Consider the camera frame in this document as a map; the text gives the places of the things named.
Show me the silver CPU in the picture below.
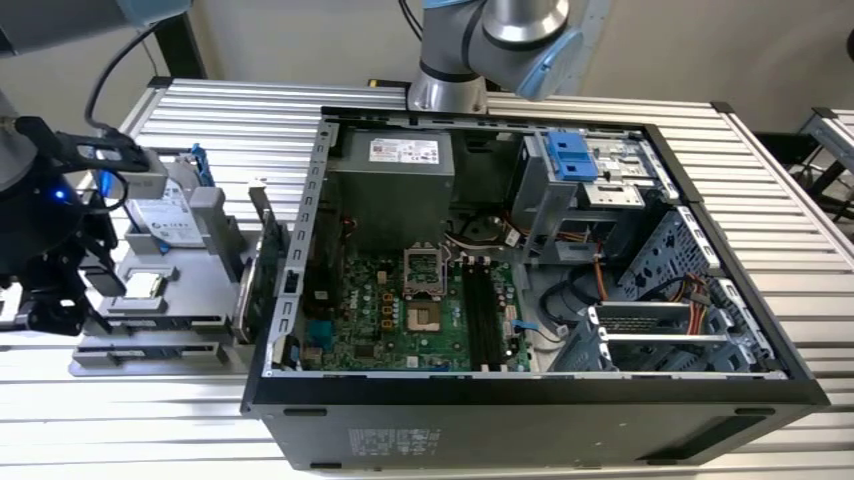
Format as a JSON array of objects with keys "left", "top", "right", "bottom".
[{"left": 125, "top": 272, "right": 166, "bottom": 300}]

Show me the black cable loop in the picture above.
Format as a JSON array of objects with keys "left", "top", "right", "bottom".
[{"left": 537, "top": 267, "right": 605, "bottom": 346}]

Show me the grey parts rack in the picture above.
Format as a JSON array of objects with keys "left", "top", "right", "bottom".
[{"left": 69, "top": 184, "right": 295, "bottom": 376}]

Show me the green graphics card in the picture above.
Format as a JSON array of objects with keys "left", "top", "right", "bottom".
[{"left": 229, "top": 182, "right": 292, "bottom": 346}]

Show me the grey power supply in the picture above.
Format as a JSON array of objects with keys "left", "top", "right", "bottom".
[{"left": 325, "top": 127, "right": 456, "bottom": 251}]

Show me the black upright post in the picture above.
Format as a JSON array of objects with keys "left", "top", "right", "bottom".
[{"left": 153, "top": 17, "right": 208, "bottom": 81}]

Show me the red yellow orange wire bundle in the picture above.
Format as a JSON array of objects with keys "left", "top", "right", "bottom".
[{"left": 672, "top": 277, "right": 710, "bottom": 336}]

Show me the metal socket cover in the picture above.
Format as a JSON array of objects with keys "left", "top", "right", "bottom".
[{"left": 401, "top": 242, "right": 447, "bottom": 298}]

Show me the slatted metal side table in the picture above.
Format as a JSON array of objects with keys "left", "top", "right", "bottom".
[{"left": 786, "top": 106, "right": 854, "bottom": 224}]

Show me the hard disk in blue carrier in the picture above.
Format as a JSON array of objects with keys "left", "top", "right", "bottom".
[{"left": 98, "top": 142, "right": 215, "bottom": 252}]

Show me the blue drive latch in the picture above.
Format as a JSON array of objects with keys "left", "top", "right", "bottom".
[{"left": 544, "top": 132, "right": 596, "bottom": 182}]

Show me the white purple fan wire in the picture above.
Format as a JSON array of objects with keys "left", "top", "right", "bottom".
[{"left": 443, "top": 239, "right": 508, "bottom": 261}]

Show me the grey metal drive cage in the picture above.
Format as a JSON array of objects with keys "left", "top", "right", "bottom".
[{"left": 512, "top": 127, "right": 675, "bottom": 262}]

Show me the black PC case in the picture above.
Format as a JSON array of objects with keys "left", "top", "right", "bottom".
[{"left": 239, "top": 104, "right": 832, "bottom": 472}]

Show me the black bracketed wrist camera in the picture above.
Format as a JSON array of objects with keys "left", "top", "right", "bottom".
[{"left": 16, "top": 115, "right": 149, "bottom": 174}]

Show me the thin orange wire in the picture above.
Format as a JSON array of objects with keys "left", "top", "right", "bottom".
[{"left": 591, "top": 239, "right": 609, "bottom": 302}]

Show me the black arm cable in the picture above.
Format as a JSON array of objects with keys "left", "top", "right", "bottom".
[{"left": 82, "top": 22, "right": 165, "bottom": 139}]

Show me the round black fan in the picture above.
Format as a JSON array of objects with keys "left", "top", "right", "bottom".
[{"left": 452, "top": 214, "right": 508, "bottom": 246}]

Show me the metal disk bay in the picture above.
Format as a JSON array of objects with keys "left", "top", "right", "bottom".
[{"left": 585, "top": 299, "right": 782, "bottom": 374}]

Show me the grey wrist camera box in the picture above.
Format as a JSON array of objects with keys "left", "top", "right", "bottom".
[{"left": 98, "top": 149, "right": 169, "bottom": 199}]

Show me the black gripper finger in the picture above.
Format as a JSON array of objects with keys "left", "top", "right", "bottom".
[
  {"left": 10, "top": 280, "right": 116, "bottom": 338},
  {"left": 77, "top": 213, "right": 129, "bottom": 302}
]

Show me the green motherboard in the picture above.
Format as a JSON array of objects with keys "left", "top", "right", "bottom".
[{"left": 296, "top": 252, "right": 535, "bottom": 374}]

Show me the CPU socket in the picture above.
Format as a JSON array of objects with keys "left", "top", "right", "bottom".
[{"left": 403, "top": 298, "right": 445, "bottom": 335}]

